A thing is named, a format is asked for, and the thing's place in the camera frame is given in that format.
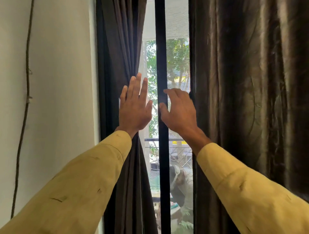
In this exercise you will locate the person's left hand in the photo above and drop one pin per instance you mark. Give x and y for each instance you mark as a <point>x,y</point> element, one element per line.
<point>135,111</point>

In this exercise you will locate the person's right hand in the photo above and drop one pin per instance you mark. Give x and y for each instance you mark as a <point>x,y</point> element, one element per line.
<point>181,115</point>

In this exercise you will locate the dark brown curtain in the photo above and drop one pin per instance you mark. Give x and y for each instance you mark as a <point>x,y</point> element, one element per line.
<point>120,48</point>
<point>241,72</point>

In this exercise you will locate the person's left forearm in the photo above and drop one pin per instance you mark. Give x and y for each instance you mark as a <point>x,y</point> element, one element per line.
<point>72,188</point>

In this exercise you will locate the person's right forearm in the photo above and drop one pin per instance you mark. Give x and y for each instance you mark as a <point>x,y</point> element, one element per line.
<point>246,192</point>

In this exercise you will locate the black metal balcony railing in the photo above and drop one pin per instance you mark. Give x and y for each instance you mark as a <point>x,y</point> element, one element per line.
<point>176,139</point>

